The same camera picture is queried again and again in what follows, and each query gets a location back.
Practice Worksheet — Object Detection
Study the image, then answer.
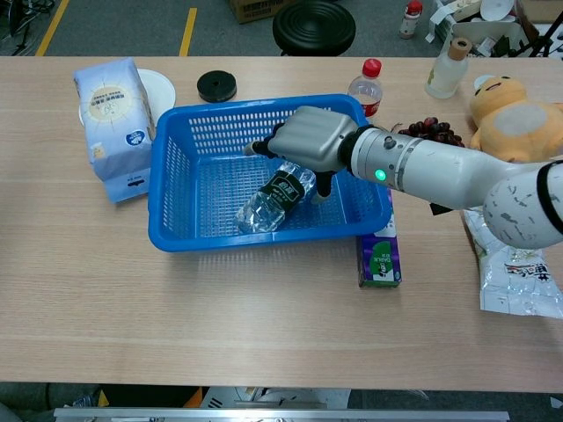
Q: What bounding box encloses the black round stool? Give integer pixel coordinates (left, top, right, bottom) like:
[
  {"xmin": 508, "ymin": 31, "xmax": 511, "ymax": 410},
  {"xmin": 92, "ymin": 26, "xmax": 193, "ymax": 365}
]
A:
[{"xmin": 271, "ymin": 0, "xmax": 356, "ymax": 57}]

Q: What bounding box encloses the cardboard box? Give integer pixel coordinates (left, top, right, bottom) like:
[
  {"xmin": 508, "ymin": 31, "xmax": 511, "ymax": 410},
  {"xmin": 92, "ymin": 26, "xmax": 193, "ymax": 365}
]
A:
[{"xmin": 226, "ymin": 0, "xmax": 300, "ymax": 25}]

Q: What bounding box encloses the frosted bottle wooden cap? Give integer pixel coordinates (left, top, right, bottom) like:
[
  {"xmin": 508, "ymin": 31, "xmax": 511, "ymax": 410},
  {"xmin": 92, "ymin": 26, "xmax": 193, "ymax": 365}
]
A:
[{"xmin": 424, "ymin": 37, "xmax": 473, "ymax": 99}]

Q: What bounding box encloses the white paper plate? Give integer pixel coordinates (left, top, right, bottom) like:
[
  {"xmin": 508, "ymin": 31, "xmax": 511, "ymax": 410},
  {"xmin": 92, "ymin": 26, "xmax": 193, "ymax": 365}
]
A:
[{"xmin": 78, "ymin": 68, "xmax": 177, "ymax": 128}]

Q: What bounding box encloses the small red-capped white bottle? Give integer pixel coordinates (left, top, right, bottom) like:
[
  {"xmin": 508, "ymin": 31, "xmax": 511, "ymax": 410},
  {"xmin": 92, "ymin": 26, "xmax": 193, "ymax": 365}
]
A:
[{"xmin": 398, "ymin": 0, "xmax": 423, "ymax": 40}]

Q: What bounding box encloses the aluminium rail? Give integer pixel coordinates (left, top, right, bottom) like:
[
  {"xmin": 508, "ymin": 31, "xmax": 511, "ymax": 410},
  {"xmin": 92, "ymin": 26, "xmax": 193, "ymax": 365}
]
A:
[{"xmin": 53, "ymin": 407, "xmax": 510, "ymax": 422}]

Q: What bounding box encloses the yellow plush toy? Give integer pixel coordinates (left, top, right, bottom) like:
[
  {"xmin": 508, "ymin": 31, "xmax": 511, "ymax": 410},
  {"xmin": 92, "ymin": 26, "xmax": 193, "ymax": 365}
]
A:
[{"xmin": 468, "ymin": 75, "xmax": 563, "ymax": 164}]

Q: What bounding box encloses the light purple tissue pack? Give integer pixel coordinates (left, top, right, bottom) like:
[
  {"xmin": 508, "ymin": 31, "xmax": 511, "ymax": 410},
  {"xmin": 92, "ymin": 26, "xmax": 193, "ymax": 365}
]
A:
[{"xmin": 72, "ymin": 56, "xmax": 157, "ymax": 205}]

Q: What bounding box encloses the white bowl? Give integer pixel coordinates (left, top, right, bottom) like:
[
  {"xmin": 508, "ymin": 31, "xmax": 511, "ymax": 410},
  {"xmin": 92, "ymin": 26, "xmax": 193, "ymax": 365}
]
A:
[{"xmin": 479, "ymin": 0, "xmax": 518, "ymax": 21}]

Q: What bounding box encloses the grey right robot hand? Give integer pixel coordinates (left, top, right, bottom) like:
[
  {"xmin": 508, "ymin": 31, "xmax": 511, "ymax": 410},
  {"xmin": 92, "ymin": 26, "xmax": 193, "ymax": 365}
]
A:
[{"xmin": 243, "ymin": 105, "xmax": 360, "ymax": 206}]

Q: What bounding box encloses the blue plastic mesh basket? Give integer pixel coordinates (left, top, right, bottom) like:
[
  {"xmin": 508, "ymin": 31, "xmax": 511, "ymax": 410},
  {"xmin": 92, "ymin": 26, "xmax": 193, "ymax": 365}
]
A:
[{"xmin": 148, "ymin": 93, "xmax": 393, "ymax": 253}]

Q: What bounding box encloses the red-capped cola bottle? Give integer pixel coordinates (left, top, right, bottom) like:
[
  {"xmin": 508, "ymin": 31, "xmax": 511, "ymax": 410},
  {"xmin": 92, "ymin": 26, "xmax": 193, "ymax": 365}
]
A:
[{"xmin": 347, "ymin": 58, "xmax": 383, "ymax": 118}]

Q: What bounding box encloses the white storage bin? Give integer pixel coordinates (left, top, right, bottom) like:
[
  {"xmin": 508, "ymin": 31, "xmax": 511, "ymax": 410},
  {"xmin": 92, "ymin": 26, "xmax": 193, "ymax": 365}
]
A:
[{"xmin": 450, "ymin": 19, "xmax": 536, "ymax": 58}]

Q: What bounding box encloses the purple artificial grape bunch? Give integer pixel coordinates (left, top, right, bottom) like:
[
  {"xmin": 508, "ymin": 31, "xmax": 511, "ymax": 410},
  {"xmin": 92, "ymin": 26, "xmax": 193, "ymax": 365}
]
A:
[{"xmin": 398, "ymin": 116, "xmax": 465, "ymax": 149}]

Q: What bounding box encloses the purple toothpaste box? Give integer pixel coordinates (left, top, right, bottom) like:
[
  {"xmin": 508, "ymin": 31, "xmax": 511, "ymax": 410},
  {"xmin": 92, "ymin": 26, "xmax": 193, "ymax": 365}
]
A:
[{"xmin": 356, "ymin": 188, "xmax": 403, "ymax": 289}]

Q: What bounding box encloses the clear water bottle green label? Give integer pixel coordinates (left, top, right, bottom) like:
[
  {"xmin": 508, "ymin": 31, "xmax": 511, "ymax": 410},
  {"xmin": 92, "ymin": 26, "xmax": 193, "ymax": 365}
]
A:
[{"xmin": 232, "ymin": 160, "xmax": 317, "ymax": 234}]

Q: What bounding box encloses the black round disc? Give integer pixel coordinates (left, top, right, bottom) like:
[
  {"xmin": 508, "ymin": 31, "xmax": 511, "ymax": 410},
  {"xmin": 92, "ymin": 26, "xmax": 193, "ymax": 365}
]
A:
[{"xmin": 196, "ymin": 69, "xmax": 238, "ymax": 104}]

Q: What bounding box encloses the white snack bag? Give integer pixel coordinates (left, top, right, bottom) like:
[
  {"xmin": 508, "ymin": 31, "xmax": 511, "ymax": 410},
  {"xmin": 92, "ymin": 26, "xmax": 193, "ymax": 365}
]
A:
[{"xmin": 461, "ymin": 208, "xmax": 563, "ymax": 320}]

